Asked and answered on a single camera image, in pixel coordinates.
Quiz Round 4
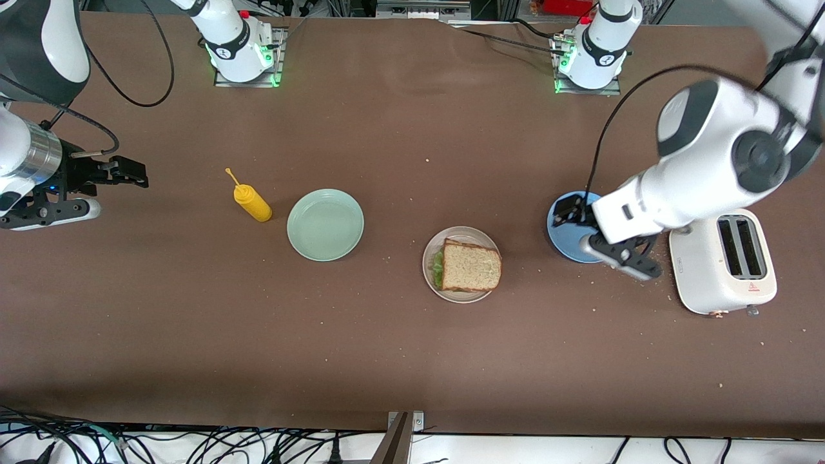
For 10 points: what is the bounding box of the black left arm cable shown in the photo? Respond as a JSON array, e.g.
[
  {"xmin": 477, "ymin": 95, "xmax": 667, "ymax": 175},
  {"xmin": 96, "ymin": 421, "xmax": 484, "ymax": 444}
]
[{"xmin": 583, "ymin": 13, "xmax": 825, "ymax": 223}]

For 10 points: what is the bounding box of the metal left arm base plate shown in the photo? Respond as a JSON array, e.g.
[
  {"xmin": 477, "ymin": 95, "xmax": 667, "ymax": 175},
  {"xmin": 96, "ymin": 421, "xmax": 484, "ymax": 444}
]
[{"xmin": 553, "ymin": 35, "xmax": 623, "ymax": 96}]

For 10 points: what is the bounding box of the beige plate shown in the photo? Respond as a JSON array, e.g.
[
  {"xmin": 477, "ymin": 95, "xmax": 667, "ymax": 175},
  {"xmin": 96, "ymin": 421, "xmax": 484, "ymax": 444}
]
[{"xmin": 422, "ymin": 226, "xmax": 502, "ymax": 304}]

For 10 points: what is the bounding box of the metal table edge bracket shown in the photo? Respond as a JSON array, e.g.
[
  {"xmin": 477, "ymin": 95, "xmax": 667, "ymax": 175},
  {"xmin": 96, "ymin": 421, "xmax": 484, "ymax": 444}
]
[{"xmin": 371, "ymin": 411, "xmax": 425, "ymax": 464}]

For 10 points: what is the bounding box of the yellow mustard squeeze bottle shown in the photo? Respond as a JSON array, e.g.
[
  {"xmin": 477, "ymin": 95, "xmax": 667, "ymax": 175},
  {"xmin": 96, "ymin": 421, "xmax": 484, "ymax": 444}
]
[{"xmin": 225, "ymin": 168, "xmax": 273, "ymax": 223}]

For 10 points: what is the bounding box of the white toaster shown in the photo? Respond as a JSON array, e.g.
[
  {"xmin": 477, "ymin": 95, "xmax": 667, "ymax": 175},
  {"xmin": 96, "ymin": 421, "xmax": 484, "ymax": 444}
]
[{"xmin": 668, "ymin": 208, "xmax": 778, "ymax": 318}]

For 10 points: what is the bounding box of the black table cable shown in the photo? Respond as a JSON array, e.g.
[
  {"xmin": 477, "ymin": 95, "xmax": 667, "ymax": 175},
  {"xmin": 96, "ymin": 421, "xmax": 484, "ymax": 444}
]
[{"xmin": 445, "ymin": 18, "xmax": 571, "ymax": 57}]

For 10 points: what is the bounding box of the tangle of black cables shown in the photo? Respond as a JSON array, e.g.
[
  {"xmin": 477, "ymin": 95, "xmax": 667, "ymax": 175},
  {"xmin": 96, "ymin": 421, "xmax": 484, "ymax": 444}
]
[{"xmin": 0, "ymin": 405, "xmax": 387, "ymax": 464}]

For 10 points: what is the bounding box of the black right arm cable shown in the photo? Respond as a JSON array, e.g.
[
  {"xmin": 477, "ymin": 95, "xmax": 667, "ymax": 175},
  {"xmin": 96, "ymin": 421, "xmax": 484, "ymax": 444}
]
[{"xmin": 0, "ymin": 0, "xmax": 176, "ymax": 159}]

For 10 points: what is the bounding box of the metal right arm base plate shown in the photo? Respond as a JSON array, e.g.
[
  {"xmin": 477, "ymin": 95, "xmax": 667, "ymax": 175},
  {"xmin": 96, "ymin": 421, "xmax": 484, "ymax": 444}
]
[{"xmin": 214, "ymin": 26, "xmax": 286, "ymax": 88}]

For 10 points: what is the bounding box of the red box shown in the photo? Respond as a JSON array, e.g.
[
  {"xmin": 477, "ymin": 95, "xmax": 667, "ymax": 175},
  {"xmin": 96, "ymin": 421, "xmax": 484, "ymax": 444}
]
[{"xmin": 532, "ymin": 0, "xmax": 597, "ymax": 17}]

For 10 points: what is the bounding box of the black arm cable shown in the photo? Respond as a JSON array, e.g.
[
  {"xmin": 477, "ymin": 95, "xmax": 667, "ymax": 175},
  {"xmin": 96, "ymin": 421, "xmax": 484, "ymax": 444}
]
[
  {"xmin": 583, "ymin": 13, "xmax": 825, "ymax": 223},
  {"xmin": 0, "ymin": 0, "xmax": 176, "ymax": 159}
]

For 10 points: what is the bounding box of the blue plate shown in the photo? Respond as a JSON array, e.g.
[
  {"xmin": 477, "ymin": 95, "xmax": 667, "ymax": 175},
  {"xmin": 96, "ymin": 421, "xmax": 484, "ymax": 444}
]
[{"xmin": 547, "ymin": 191, "xmax": 608, "ymax": 264}]

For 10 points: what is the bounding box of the light green plate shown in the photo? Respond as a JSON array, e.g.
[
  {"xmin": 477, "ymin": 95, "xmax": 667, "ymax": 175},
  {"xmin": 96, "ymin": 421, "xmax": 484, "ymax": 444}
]
[{"xmin": 287, "ymin": 188, "xmax": 365, "ymax": 262}]

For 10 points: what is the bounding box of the aluminium frame rail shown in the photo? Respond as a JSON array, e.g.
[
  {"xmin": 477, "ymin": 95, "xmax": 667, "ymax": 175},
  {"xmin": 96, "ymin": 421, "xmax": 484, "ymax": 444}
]
[{"xmin": 377, "ymin": 0, "xmax": 471, "ymax": 20}]

